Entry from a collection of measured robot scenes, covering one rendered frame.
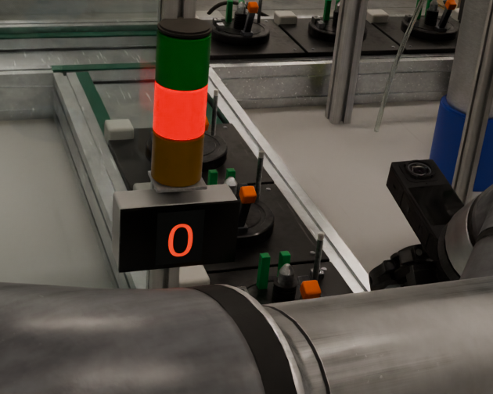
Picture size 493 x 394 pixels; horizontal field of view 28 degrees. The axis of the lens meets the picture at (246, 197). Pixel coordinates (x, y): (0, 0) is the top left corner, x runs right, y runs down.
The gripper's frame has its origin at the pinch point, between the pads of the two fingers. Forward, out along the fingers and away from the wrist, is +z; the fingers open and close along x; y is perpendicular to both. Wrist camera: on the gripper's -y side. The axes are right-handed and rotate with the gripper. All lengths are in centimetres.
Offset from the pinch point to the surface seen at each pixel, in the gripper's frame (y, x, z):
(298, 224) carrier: -23, 10, 46
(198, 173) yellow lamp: -13.7, -17.3, -1.7
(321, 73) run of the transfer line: -74, 42, 94
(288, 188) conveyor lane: -33, 14, 57
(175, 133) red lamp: -16.4, -19.8, -5.6
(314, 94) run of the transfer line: -70, 41, 98
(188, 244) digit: -8.2, -18.1, 3.5
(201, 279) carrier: -13.1, -9.1, 34.9
